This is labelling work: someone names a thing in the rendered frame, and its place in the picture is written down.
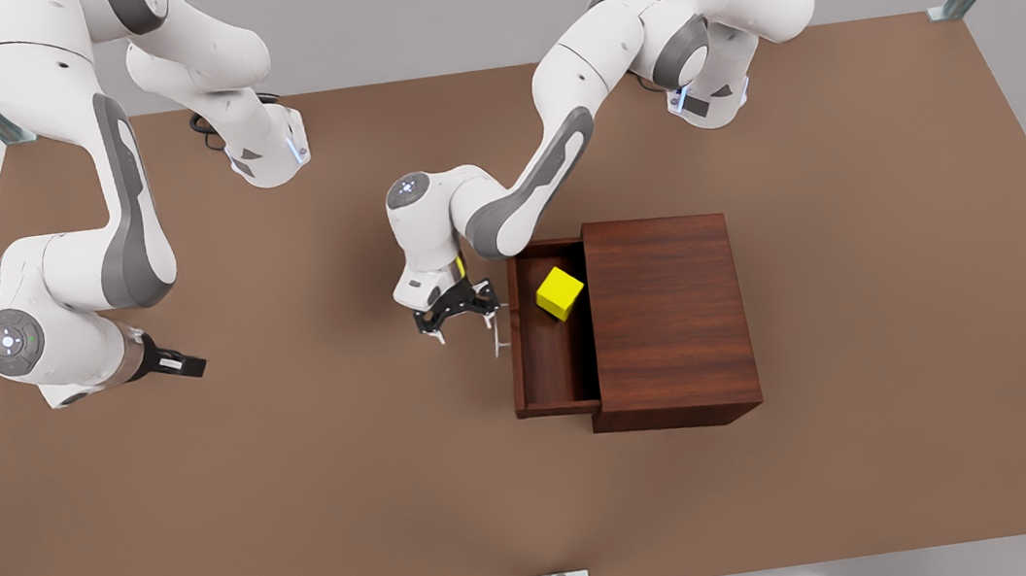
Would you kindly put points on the dark brown wooden cabinet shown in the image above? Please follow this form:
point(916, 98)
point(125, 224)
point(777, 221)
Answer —
point(668, 318)

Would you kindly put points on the dark brown wooden drawer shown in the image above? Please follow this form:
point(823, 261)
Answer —
point(553, 361)

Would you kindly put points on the yellow cube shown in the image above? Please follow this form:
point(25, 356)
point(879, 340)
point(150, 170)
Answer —
point(561, 293)

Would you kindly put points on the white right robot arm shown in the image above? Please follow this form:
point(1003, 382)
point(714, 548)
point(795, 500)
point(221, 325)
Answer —
point(59, 138)

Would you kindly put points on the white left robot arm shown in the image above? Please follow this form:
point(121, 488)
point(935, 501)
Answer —
point(568, 95)

